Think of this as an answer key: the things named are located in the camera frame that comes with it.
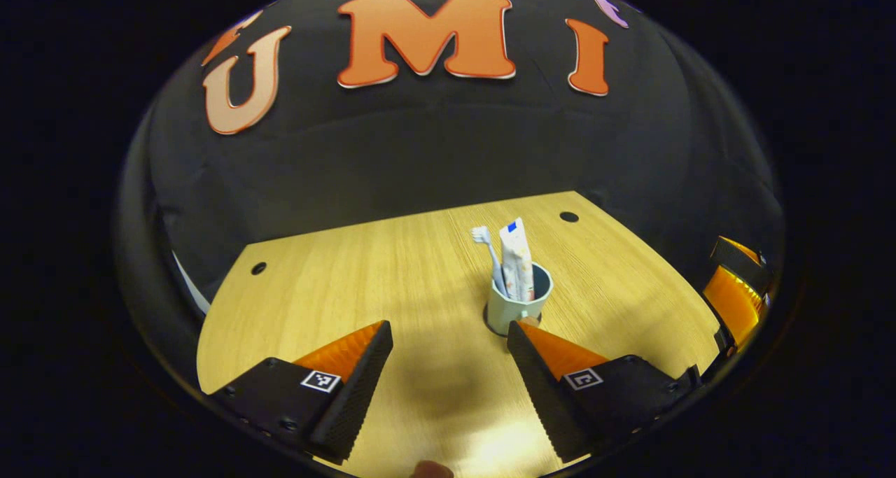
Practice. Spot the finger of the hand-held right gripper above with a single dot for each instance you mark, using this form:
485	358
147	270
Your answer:
742	261
735	306

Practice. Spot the black backdrop cloth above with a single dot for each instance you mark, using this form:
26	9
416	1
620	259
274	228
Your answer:
455	142

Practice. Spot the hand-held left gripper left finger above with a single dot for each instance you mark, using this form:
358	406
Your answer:
360	390

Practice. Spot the white toothpaste tube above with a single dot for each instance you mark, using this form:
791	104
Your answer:
516	261

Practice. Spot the wooden desktop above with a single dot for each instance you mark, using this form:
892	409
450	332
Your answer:
350	282

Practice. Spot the dark round coaster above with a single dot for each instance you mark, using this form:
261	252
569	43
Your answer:
490	322

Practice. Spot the white toothbrush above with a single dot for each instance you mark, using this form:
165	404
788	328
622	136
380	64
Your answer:
490	254

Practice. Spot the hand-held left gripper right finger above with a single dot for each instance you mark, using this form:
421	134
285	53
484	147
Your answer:
539	394

